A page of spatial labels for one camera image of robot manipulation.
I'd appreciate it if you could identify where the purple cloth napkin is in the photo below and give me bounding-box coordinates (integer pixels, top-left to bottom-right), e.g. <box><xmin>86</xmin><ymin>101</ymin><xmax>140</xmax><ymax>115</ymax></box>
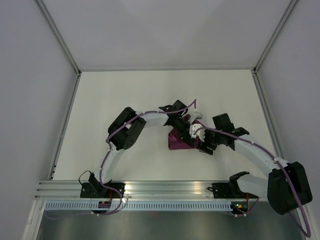
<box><xmin>168</xmin><ymin>114</ymin><xmax>200</xmax><ymax>150</ymax></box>

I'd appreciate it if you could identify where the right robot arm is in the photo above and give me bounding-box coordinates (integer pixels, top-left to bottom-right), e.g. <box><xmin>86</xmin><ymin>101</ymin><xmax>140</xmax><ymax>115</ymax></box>
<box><xmin>189</xmin><ymin>113</ymin><xmax>313</xmax><ymax>215</ymax></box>

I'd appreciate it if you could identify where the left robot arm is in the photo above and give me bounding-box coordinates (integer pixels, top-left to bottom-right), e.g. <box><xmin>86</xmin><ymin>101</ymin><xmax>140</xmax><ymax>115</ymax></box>
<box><xmin>88</xmin><ymin>100</ymin><xmax>196</xmax><ymax>198</ymax></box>

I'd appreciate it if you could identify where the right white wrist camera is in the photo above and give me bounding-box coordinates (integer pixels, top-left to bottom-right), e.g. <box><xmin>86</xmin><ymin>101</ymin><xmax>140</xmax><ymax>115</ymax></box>
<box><xmin>189</xmin><ymin>123</ymin><xmax>205</xmax><ymax>141</ymax></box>

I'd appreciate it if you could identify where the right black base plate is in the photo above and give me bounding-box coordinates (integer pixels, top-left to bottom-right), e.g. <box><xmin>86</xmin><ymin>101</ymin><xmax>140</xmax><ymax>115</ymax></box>
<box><xmin>206</xmin><ymin>182</ymin><xmax>258</xmax><ymax>199</ymax></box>

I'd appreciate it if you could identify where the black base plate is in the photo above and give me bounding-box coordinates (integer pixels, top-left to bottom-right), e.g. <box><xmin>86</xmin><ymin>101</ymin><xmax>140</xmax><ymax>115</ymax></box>
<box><xmin>80</xmin><ymin>182</ymin><xmax>125</xmax><ymax>199</ymax></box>
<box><xmin>206</xmin><ymin>182</ymin><xmax>258</xmax><ymax>199</ymax></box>

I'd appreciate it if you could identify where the aluminium mounting rail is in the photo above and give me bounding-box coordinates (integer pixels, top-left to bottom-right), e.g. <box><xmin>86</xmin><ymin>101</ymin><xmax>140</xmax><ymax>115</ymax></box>
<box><xmin>34</xmin><ymin>181</ymin><xmax>307</xmax><ymax>201</ymax></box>

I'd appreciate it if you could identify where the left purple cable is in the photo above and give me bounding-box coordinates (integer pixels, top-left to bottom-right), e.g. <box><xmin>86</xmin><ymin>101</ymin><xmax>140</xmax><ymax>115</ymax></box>
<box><xmin>44</xmin><ymin>98</ymin><xmax>198</xmax><ymax>221</ymax></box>

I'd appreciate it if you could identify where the purple cable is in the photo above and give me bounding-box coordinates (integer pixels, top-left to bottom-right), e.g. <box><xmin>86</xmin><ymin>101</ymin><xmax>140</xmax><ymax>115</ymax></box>
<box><xmin>194</xmin><ymin>127</ymin><xmax>312</xmax><ymax>237</ymax></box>
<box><xmin>44</xmin><ymin>98</ymin><xmax>198</xmax><ymax>221</ymax></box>

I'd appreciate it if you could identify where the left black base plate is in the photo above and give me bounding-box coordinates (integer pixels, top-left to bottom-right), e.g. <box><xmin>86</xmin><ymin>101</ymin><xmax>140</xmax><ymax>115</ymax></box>
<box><xmin>80</xmin><ymin>182</ymin><xmax>125</xmax><ymax>199</ymax></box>

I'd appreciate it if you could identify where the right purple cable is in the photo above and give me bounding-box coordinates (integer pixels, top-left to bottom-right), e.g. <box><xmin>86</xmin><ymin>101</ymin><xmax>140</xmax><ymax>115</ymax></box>
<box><xmin>194</xmin><ymin>127</ymin><xmax>312</xmax><ymax>237</ymax></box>

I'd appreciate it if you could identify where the right aluminium frame post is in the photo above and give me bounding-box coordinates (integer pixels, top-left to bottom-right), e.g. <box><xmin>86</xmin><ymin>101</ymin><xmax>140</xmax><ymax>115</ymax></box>
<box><xmin>252</xmin><ymin>0</ymin><xmax>300</xmax><ymax>75</ymax></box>

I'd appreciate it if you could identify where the aluminium frame post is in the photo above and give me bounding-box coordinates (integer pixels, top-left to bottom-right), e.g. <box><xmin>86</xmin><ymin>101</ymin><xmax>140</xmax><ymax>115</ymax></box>
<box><xmin>252</xmin><ymin>0</ymin><xmax>300</xmax><ymax>75</ymax></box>
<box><xmin>34</xmin><ymin>0</ymin><xmax>82</xmax><ymax>76</ymax></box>

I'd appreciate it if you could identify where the slotted white cable duct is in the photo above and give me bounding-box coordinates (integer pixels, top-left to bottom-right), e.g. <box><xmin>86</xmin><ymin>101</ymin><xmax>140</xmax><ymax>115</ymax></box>
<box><xmin>45</xmin><ymin>200</ymin><xmax>232</xmax><ymax>212</ymax></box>

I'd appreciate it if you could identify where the left aluminium frame post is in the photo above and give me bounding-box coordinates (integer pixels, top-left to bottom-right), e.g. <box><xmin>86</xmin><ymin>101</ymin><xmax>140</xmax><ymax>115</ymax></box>
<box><xmin>34</xmin><ymin>0</ymin><xmax>82</xmax><ymax>76</ymax></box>

